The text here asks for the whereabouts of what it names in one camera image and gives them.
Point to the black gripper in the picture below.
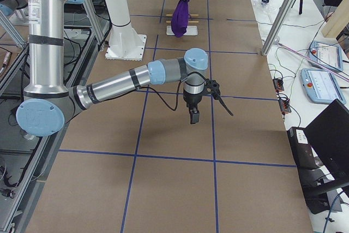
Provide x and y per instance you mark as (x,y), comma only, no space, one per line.
(192,99)

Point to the white rack base tray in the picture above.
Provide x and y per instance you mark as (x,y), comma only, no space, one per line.
(190,31)

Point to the black desktop box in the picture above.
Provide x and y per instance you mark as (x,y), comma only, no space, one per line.
(301,149)

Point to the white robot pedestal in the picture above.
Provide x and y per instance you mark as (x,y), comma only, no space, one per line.
(124,42)

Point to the far teach pendant tablet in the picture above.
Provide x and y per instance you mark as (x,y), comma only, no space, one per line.
(328,55)

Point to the purple towel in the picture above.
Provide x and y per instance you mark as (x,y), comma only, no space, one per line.
(180,18)

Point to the near teach pendant tablet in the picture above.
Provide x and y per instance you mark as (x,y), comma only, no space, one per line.
(321,86)

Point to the wooden towel rack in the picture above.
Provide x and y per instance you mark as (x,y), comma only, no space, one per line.
(193,18)

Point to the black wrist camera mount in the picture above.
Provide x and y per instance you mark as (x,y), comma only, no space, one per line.
(212,88)

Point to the wooden board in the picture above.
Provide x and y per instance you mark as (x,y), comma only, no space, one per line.
(337,22)

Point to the teach pendant tablet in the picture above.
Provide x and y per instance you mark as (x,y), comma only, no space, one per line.
(328,55)
(321,86)

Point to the black monitor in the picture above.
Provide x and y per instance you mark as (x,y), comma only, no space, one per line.
(328,136)

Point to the aluminium frame post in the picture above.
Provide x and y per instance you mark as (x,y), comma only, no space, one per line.
(279,20)

